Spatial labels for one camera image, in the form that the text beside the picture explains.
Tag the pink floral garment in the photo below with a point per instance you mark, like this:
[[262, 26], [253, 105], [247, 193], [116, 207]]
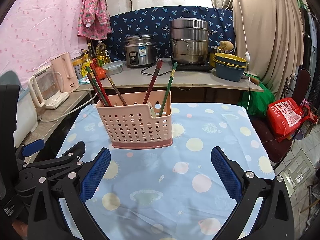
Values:
[[93, 10]]

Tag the pink dotted sheet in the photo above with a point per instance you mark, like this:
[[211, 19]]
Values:
[[37, 30]]

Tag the blue rectangular tub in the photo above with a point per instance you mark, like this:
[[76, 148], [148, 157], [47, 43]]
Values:
[[230, 73]]

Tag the dark maroon chopstick brown end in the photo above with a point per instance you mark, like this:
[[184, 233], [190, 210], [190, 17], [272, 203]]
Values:
[[155, 80]]

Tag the pink perforated utensil holder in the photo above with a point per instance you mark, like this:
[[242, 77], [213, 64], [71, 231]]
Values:
[[130, 127]]

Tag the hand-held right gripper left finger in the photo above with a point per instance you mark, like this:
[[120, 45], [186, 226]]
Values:
[[96, 172]]

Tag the yellow tin can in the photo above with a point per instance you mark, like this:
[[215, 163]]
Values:
[[81, 68]]

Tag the maroon chopstick gold patterned end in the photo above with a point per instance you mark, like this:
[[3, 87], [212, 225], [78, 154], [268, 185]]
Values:
[[95, 85]]

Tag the black induction cooker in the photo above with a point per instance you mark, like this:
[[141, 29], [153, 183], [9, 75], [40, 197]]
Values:
[[195, 67]]

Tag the red tomato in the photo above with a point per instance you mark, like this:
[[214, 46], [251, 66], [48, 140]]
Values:
[[100, 73]]

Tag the teal packet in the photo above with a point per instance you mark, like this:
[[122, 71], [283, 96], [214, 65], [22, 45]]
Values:
[[84, 81]]

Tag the yellow cooking oil bottle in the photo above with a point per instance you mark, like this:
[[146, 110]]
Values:
[[102, 53]]

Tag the navy leaf-print cloth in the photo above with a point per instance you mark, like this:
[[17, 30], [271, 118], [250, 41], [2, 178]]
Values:
[[140, 22]]

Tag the clear food container blue lid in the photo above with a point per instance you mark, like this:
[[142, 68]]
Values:
[[113, 68]]

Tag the bright red chopstick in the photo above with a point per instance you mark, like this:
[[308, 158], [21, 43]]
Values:
[[101, 85]]

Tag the red plastic bag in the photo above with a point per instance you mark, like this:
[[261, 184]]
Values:
[[287, 115]]

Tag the red chopstick striped end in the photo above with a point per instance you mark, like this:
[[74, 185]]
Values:
[[151, 80]]

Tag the steel rice cooker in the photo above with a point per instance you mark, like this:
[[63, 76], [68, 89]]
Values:
[[141, 51]]

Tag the dark metal chair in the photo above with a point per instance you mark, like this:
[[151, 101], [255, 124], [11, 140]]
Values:
[[275, 140]]

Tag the pink electric kettle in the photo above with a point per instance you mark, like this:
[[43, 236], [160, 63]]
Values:
[[66, 72]]

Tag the dark red gold-banded chopstick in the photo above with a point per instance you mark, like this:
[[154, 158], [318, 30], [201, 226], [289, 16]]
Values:
[[103, 95]]

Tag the white glass electric kettle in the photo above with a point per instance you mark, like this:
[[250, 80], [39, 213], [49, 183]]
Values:
[[47, 87]]

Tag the grey countertop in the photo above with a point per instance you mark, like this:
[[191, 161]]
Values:
[[200, 80]]

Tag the blue bowl yellow inside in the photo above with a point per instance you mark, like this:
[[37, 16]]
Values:
[[230, 58]]

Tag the beige curtain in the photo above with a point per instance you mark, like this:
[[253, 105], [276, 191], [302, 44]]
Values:
[[270, 30]]

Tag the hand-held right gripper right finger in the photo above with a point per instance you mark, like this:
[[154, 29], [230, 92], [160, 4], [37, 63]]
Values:
[[226, 170]]

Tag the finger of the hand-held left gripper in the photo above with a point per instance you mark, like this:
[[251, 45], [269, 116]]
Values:
[[32, 147], [70, 155]]

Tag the green chopstick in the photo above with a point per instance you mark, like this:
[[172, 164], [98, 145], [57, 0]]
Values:
[[169, 85]]

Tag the dark sauce bottle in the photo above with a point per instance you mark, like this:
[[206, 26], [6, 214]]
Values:
[[91, 51]]

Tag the brown loofah sponge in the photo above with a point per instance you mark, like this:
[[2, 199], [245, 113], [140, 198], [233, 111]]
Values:
[[226, 45]]

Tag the green plastic bag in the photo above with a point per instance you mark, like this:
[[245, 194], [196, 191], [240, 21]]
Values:
[[257, 97]]

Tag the stainless steel steamer pot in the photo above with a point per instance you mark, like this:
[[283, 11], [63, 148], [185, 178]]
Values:
[[188, 40]]

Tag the blue planet-print tablecloth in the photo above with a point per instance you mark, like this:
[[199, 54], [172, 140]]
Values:
[[155, 180]]

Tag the brown gold-banded chopstick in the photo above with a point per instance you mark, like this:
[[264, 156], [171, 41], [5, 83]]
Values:
[[115, 90]]

